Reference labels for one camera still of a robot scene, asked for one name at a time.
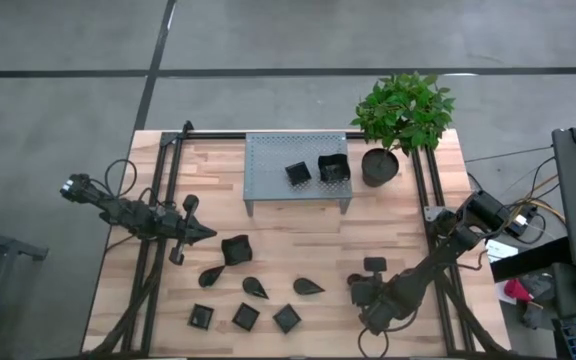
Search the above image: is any white paper sheet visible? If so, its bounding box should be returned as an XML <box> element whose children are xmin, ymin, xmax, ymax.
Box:
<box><xmin>485</xmin><ymin>238</ymin><xmax>519</xmax><ymax>264</ymax></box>

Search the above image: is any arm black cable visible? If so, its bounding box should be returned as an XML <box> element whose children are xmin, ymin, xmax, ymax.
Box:
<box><xmin>103</xmin><ymin>158</ymin><xmax>138</xmax><ymax>199</ymax></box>
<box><xmin>356</xmin><ymin>324</ymin><xmax>390</xmax><ymax>359</ymax></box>

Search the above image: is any yellow floor cable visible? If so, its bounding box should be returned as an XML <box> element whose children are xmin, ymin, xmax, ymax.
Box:
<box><xmin>507</xmin><ymin>197</ymin><xmax>567</xmax><ymax>224</ymax></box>

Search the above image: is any green leafy plant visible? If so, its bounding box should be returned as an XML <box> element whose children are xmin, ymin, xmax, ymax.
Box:
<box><xmin>350</xmin><ymin>71</ymin><xmax>457</xmax><ymax>157</ymax></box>

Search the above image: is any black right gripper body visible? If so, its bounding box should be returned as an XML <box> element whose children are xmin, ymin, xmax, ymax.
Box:
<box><xmin>362</xmin><ymin>256</ymin><xmax>403</xmax><ymax>335</ymax></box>

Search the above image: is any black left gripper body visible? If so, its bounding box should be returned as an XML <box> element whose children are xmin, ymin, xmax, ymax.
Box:
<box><xmin>155</xmin><ymin>193</ymin><xmax>200</xmax><ymax>266</ymax></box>

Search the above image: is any gray perforated metal shelf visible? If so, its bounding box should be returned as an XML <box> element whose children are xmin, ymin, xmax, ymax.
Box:
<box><xmin>242</xmin><ymin>131</ymin><xmax>354</xmax><ymax>217</ymax></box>

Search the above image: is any black floor beam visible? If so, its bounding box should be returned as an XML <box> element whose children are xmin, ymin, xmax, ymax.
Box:
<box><xmin>490</xmin><ymin>237</ymin><xmax>576</xmax><ymax>284</ymax></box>

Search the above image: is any black plant pot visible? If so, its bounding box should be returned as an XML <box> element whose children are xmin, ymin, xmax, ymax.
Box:
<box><xmin>360</xmin><ymin>147</ymin><xmax>401</xmax><ymax>189</ymax></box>

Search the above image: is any red crumpled cloth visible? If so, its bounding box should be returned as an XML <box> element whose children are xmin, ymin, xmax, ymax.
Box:
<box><xmin>503</xmin><ymin>277</ymin><xmax>534</xmax><ymax>304</ymax></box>

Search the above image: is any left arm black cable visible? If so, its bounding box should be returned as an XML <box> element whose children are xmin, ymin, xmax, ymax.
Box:
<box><xmin>103</xmin><ymin>158</ymin><xmax>138</xmax><ymax>199</ymax></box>

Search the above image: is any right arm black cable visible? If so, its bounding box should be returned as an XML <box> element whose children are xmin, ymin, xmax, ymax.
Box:
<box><xmin>356</xmin><ymin>324</ymin><xmax>390</xmax><ymax>359</ymax></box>

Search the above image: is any dark metal frame stand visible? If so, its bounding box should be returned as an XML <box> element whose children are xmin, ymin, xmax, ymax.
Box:
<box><xmin>0</xmin><ymin>198</ymin><xmax>50</xmax><ymax>360</ymax></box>

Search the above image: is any black power supply box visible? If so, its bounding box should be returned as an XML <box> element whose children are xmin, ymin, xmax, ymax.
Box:
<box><xmin>510</xmin><ymin>213</ymin><xmax>539</xmax><ymax>239</ymax></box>

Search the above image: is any black wavy square plate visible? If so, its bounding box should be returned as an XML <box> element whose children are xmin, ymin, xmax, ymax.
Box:
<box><xmin>316</xmin><ymin>152</ymin><xmax>352</xmax><ymax>184</ymax></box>
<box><xmin>220</xmin><ymin>233</ymin><xmax>254</xmax><ymax>267</ymax></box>

